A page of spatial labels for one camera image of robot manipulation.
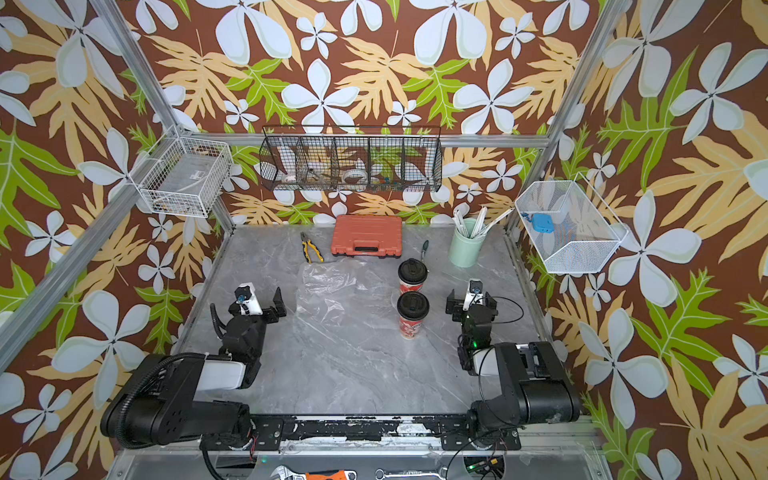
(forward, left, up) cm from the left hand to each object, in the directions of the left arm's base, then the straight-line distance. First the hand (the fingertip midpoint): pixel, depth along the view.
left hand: (262, 288), depth 87 cm
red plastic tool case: (+31, -30, -10) cm, 44 cm away
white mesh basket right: (+8, -90, +17) cm, 92 cm away
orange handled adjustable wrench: (-44, -13, -11) cm, 47 cm away
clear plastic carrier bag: (+5, -23, -11) cm, 26 cm away
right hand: (+2, -62, -4) cm, 63 cm away
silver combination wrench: (-43, -49, -11) cm, 67 cm away
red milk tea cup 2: (-9, -44, +5) cm, 45 cm away
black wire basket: (+40, -25, +18) cm, 50 cm away
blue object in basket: (+15, -82, +13) cm, 84 cm away
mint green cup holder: (+20, -65, -6) cm, 68 cm away
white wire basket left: (+25, +23, +21) cm, 40 cm away
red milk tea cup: (+2, -44, +4) cm, 44 cm away
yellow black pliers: (+25, -6, -12) cm, 28 cm away
